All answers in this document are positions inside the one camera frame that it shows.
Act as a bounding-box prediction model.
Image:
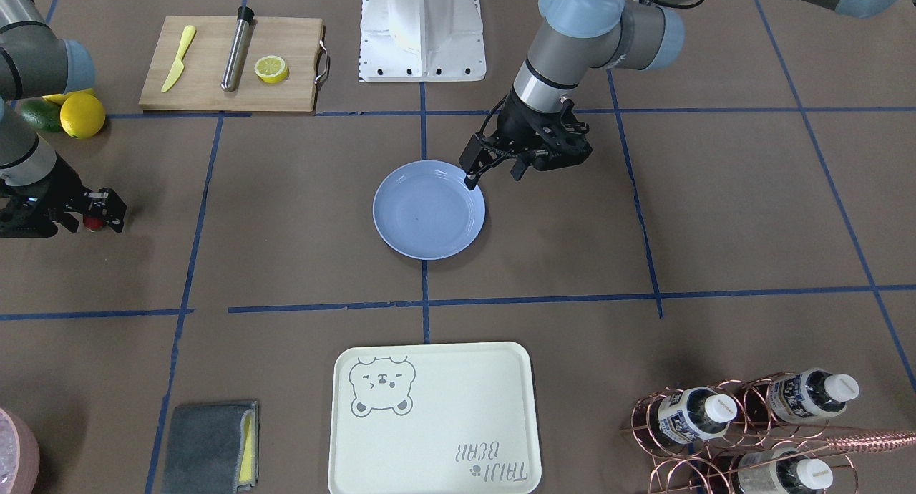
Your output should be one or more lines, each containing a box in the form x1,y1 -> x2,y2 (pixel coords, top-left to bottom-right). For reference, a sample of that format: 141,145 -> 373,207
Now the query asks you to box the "white bear tray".
328,342 -> 542,493

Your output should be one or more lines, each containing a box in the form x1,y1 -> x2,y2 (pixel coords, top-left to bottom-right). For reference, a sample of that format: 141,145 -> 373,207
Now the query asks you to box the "steel cylinder muddler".
220,6 -> 255,92

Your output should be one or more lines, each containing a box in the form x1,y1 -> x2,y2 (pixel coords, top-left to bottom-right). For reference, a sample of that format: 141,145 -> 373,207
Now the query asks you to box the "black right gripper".
1,157 -> 127,238

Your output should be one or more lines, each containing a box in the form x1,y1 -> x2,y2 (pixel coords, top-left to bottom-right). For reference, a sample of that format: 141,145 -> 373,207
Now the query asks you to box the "dark tea bottle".
648,387 -> 739,446
765,368 -> 860,425
734,448 -> 834,493

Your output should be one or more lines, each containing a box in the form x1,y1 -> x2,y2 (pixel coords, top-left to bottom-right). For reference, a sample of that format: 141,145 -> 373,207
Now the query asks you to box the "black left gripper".
459,92 -> 593,191

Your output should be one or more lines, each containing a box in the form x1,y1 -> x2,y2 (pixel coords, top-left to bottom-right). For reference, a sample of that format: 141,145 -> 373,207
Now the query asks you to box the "pink bowl of ice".
1,408 -> 40,493

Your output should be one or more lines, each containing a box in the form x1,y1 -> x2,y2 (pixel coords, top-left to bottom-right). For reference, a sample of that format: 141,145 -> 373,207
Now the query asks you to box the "lemon half slice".
254,56 -> 289,84

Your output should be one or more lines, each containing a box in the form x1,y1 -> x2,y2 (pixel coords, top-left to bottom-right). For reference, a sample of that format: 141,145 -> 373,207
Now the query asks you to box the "grey folded cloth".
161,399 -> 260,493

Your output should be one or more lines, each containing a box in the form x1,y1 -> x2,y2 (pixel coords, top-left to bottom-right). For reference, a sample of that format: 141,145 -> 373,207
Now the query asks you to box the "green lime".
19,98 -> 63,132

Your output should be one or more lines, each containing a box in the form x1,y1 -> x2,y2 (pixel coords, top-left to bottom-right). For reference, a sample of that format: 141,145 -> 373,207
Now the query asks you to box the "copper wire bottle rack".
620,374 -> 914,493

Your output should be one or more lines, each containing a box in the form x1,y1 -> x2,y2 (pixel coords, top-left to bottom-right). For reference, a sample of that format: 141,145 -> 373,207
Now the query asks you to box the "blue round plate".
372,159 -> 487,261

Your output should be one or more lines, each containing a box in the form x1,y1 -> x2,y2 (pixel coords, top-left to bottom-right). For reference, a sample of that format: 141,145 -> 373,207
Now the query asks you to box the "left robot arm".
459,0 -> 897,190

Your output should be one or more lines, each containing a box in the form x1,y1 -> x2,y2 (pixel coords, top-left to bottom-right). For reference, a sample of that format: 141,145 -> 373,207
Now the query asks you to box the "wooden cutting board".
138,16 -> 326,113

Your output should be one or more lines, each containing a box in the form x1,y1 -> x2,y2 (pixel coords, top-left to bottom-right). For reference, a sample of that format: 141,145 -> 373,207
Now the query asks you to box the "large yellow lemon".
59,92 -> 106,139

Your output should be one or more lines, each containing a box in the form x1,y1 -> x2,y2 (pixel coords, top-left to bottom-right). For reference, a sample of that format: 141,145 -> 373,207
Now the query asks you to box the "yellow plastic knife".
160,25 -> 197,93

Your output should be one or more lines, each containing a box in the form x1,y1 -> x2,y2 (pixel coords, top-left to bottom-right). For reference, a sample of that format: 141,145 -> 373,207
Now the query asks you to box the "small yellow lemon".
42,87 -> 95,106

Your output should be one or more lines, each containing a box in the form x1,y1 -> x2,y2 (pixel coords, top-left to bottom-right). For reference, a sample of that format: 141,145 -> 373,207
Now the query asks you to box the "red strawberry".
82,215 -> 106,232

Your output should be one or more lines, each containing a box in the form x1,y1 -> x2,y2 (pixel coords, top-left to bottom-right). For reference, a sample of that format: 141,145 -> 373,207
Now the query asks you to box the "dark tea bottle rear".
734,448 -> 834,493

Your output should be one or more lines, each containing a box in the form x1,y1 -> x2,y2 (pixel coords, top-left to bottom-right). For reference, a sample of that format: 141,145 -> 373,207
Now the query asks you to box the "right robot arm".
1,0 -> 127,238

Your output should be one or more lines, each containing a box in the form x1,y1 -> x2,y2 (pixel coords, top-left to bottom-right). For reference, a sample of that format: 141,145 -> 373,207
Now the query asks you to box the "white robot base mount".
358,0 -> 487,83

